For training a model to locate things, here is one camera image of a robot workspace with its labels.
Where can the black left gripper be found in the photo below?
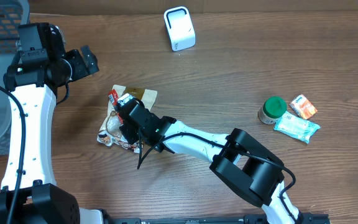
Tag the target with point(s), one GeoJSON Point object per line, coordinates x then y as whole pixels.
{"type": "Point", "coordinates": [86, 61]}

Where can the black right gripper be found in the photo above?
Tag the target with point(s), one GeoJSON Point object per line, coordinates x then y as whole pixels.
{"type": "Point", "coordinates": [132, 132]}

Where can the beige cookie pouch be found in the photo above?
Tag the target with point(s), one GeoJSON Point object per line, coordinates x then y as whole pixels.
{"type": "Point", "coordinates": [109, 132]}

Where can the red stick packet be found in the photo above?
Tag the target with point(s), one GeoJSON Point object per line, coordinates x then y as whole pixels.
{"type": "Point", "coordinates": [113, 97]}

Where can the green lid jar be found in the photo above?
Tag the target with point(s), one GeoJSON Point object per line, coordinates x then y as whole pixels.
{"type": "Point", "coordinates": [272, 110]}

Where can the teal snack packet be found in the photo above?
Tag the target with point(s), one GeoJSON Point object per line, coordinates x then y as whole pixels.
{"type": "Point", "coordinates": [296, 127]}

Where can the orange small packet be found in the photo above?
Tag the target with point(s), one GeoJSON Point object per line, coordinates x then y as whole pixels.
{"type": "Point", "coordinates": [303, 107]}

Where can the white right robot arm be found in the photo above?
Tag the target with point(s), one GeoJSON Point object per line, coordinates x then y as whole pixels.
{"type": "Point", "coordinates": [247, 167]}

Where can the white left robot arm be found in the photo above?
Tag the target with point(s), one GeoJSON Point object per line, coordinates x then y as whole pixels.
{"type": "Point", "coordinates": [29, 193]}

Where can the white barcode scanner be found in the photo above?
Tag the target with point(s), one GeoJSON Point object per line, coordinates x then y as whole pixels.
{"type": "Point", "coordinates": [179, 28]}

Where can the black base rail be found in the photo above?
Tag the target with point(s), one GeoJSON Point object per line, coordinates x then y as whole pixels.
{"type": "Point", "coordinates": [308, 218]}

